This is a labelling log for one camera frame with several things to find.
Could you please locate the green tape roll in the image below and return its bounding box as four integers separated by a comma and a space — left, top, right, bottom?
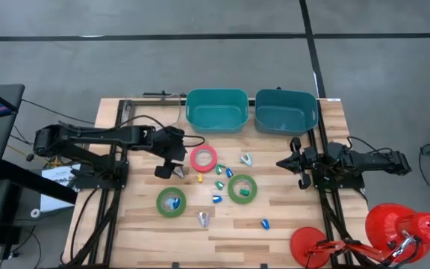
227, 173, 258, 205
156, 187, 187, 218

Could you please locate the pink tape roll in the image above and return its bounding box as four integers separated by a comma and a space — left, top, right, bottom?
190, 144, 219, 173

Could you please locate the clear plastic bin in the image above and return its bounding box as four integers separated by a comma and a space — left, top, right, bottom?
122, 97, 184, 127

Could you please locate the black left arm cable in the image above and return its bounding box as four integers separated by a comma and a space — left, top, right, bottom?
119, 114, 205, 149

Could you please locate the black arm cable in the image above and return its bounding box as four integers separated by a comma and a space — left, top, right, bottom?
119, 114, 205, 149
346, 136, 395, 156

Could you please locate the dusty blue plastic bin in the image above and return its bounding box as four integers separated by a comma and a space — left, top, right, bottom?
254, 88, 320, 137

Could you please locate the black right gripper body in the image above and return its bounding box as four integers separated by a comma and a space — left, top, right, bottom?
304, 146, 327, 176

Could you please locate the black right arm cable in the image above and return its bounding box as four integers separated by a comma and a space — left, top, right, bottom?
346, 136, 395, 156

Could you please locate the teal plastic bin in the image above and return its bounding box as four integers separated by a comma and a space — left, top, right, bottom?
184, 88, 250, 135

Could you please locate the black metal rig frame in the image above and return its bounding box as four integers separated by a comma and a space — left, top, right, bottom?
60, 90, 369, 269

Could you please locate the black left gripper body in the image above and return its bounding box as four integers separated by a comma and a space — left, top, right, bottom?
150, 126, 181, 161

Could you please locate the red desk lamp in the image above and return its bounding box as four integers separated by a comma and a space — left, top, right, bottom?
289, 202, 430, 269

